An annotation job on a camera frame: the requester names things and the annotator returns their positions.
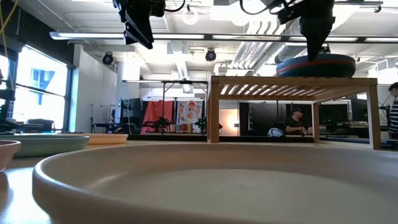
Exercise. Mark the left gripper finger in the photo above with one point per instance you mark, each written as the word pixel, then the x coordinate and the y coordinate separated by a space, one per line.
pixel 132 39
pixel 140 25

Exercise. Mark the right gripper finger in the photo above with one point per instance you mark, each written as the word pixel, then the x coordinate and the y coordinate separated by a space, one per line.
pixel 309 31
pixel 325 28

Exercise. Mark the blue plate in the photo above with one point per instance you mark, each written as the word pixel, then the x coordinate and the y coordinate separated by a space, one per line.
pixel 339 57

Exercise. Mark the dark green plate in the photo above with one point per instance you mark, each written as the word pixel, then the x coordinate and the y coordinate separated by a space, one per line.
pixel 320 72

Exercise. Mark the cream plate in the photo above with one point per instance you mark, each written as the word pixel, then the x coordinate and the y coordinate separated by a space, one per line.
pixel 102 138

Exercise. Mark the mint green plate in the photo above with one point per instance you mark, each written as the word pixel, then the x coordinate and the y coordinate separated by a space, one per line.
pixel 46 144

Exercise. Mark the beige grey plate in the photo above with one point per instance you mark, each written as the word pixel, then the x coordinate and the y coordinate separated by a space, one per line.
pixel 217 186

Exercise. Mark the black background robot arm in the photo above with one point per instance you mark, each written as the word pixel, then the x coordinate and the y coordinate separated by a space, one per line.
pixel 157 124

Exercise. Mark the slatted wooden shelf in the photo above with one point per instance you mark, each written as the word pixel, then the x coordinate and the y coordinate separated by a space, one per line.
pixel 280 82

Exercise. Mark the black ceiling-mounted device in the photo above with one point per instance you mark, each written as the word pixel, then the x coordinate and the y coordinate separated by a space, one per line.
pixel 326 49

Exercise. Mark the black round ceiling spotlight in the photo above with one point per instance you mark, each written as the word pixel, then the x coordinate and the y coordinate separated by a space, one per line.
pixel 210 55
pixel 107 58

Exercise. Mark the white globe pendant lamp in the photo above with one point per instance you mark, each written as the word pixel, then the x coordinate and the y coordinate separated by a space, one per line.
pixel 190 15

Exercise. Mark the red hanging cloth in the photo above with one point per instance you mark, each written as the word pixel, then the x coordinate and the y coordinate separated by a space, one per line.
pixel 155 110

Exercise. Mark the person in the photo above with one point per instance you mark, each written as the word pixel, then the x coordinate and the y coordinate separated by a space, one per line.
pixel 295 123
pixel 394 112

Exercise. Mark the colourful printed cloth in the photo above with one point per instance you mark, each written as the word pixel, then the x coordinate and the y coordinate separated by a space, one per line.
pixel 189 112

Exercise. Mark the black partition panel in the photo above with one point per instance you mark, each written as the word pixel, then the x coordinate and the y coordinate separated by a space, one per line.
pixel 261 118

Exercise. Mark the large window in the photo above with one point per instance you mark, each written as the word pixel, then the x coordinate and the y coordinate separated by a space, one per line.
pixel 40 93

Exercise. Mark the white and blue ball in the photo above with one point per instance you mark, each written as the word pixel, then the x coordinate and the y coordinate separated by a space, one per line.
pixel 275 133

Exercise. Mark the black device with green light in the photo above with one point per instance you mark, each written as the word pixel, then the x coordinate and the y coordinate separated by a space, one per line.
pixel 202 124

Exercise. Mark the dark couch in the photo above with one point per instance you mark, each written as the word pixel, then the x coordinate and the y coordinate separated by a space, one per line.
pixel 38 124

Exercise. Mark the black equipment stand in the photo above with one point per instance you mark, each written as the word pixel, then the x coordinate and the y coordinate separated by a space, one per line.
pixel 6 124

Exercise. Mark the silver ventilation duct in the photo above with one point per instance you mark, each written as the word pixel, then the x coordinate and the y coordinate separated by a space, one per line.
pixel 287 53

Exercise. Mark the long ceiling light rail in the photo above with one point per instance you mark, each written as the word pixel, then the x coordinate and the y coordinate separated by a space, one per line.
pixel 93 35

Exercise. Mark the black background table frame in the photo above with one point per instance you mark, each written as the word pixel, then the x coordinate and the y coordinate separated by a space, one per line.
pixel 174 82

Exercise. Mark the black aluminium table frame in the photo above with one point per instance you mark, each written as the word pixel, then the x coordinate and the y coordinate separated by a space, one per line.
pixel 174 138

